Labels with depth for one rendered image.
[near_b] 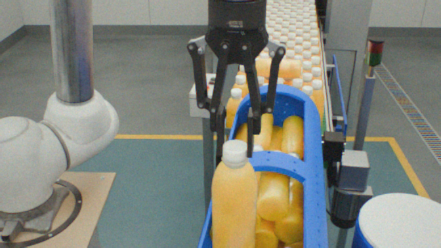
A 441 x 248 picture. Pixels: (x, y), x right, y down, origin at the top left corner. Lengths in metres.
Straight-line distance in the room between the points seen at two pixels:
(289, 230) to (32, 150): 0.65
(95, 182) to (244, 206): 0.78
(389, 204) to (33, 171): 0.94
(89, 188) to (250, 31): 0.91
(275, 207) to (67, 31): 0.63
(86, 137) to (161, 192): 1.75
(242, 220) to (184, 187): 2.29
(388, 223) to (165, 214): 1.79
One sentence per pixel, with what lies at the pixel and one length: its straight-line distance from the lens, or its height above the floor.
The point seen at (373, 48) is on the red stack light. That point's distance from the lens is 1.84.
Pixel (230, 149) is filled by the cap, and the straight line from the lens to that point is 0.66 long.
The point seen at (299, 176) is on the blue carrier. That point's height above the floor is 1.21.
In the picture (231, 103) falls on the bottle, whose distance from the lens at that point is 1.65.
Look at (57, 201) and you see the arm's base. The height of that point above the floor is 1.03.
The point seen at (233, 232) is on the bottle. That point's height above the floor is 1.32.
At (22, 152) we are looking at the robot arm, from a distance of 1.18.
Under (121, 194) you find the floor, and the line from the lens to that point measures 3.00.
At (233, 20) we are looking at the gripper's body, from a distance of 0.55.
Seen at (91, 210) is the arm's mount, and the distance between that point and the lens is 1.30.
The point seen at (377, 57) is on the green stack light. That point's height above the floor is 1.19.
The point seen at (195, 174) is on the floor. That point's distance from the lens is 3.10.
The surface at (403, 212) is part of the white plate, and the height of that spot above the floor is 1.04.
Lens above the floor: 1.82
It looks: 29 degrees down
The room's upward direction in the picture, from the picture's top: straight up
